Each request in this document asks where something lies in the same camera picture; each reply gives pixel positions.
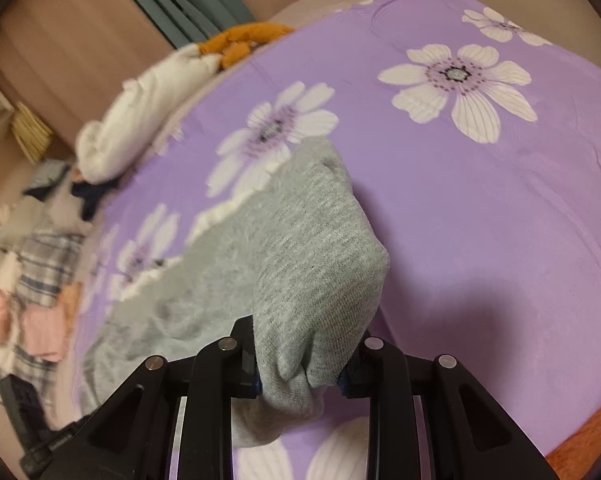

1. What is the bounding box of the grey knit sweater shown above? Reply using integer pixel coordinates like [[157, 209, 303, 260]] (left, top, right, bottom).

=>
[[80, 139, 389, 448]]

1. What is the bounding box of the pink folded garment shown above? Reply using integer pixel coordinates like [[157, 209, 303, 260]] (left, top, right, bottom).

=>
[[0, 289, 68, 363]]

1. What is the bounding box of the orange printed folded garment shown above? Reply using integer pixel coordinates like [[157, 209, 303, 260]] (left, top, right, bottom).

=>
[[58, 282, 82, 336]]

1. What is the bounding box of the plaid pillow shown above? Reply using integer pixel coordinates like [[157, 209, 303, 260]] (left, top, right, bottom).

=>
[[0, 232, 84, 406]]

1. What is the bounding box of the black garment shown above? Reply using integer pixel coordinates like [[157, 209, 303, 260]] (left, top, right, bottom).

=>
[[70, 178, 119, 222]]

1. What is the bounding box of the white fleece garment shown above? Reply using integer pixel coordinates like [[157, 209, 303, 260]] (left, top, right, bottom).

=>
[[75, 44, 221, 184]]

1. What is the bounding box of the orange knitted garment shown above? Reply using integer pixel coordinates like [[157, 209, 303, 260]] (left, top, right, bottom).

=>
[[198, 22, 295, 70]]

